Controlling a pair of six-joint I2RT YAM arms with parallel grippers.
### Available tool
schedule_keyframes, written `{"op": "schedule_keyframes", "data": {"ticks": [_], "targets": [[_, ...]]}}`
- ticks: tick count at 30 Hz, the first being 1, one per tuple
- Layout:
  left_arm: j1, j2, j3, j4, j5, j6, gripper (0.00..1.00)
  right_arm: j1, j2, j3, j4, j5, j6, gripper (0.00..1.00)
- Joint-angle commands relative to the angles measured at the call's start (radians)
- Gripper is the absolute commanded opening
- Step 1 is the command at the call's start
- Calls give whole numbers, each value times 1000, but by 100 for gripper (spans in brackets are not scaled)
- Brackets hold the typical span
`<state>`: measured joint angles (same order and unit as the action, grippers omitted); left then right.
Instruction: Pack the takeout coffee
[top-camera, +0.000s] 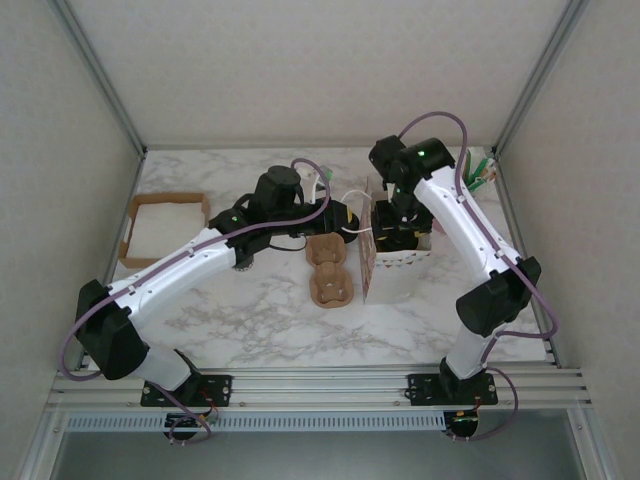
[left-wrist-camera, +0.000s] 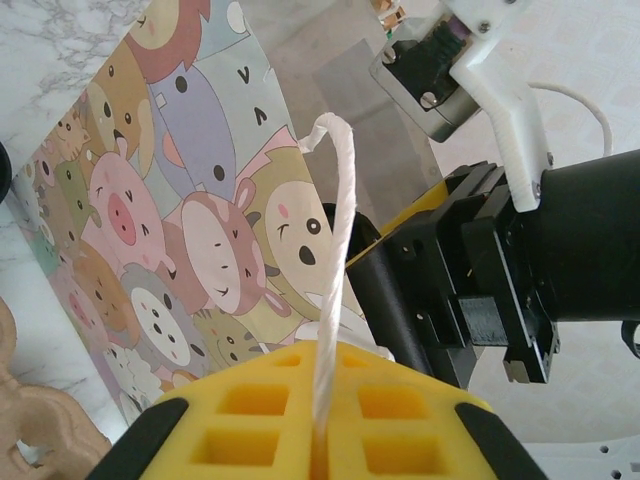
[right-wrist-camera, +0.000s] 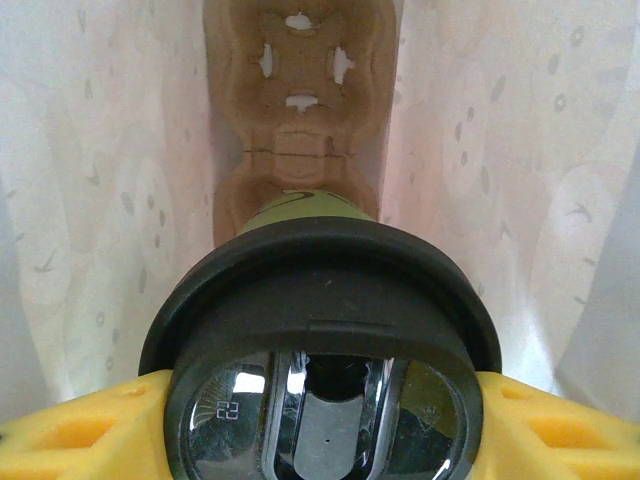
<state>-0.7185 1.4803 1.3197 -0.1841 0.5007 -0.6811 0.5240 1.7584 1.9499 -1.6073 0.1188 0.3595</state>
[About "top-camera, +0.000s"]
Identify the patterned white paper bag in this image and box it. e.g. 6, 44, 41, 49
342, 174, 436, 306

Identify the brown pulp cup carrier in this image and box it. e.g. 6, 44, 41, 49
305, 233, 355, 310

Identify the white napkin stack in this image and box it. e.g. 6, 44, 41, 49
128, 201, 206, 260

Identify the brown cardboard napkin box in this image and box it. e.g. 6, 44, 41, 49
118, 192, 211, 270

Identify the small black circuit board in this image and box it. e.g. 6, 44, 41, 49
163, 412, 221, 446
447, 408, 484, 441

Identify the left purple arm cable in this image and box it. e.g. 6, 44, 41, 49
60, 158, 332, 446

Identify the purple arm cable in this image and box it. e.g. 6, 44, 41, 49
398, 112, 559, 444
60, 158, 332, 446

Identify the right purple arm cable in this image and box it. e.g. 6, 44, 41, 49
398, 112, 559, 444

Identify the aluminium side rail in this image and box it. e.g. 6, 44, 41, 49
78, 149, 147, 371
492, 147, 561, 369

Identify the aluminium upright frame post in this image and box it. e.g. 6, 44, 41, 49
52, 0, 149, 157
492, 0, 592, 157

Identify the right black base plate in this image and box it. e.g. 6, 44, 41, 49
407, 372, 500, 407

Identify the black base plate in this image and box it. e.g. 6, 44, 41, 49
407, 372, 500, 407
139, 373, 235, 409

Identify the aluminium mounting rail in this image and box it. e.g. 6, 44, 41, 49
47, 367, 594, 414

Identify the grey slotted cable duct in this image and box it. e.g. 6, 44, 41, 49
64, 412, 447, 432

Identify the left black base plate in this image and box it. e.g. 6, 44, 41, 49
139, 373, 235, 409

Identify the aluminium frame leg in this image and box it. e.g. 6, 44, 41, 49
13, 410, 69, 480
574, 407, 621, 480

